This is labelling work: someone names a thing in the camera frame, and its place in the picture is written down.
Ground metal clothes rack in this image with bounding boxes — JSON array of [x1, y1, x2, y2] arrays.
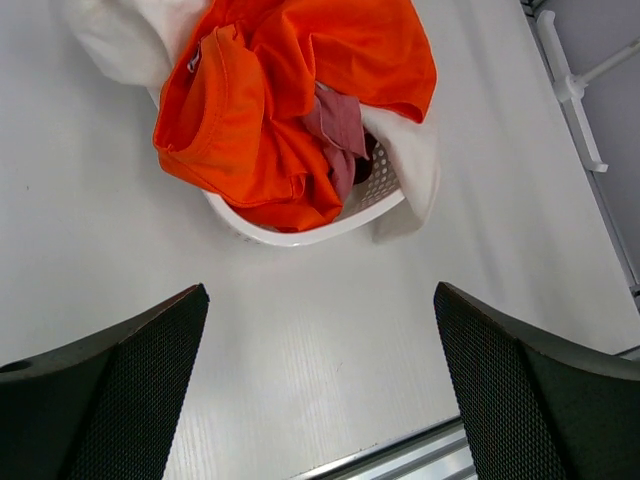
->
[[536, 10, 639, 173]]

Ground white perforated plastic basket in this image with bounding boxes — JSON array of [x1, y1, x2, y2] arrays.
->
[[203, 140, 405, 248]]

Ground pink t shirt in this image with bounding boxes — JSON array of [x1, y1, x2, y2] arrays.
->
[[301, 84, 368, 202]]

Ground orange t shirt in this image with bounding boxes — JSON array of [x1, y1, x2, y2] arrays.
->
[[153, 1, 437, 228]]

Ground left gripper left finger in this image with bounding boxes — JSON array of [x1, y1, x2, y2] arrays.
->
[[1, 284, 209, 479]]

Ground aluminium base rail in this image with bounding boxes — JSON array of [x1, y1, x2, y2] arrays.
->
[[295, 417, 477, 479]]

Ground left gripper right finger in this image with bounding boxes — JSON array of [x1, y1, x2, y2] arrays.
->
[[434, 282, 639, 479]]

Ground white t shirt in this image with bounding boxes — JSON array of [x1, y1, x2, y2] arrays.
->
[[61, 1, 440, 237]]

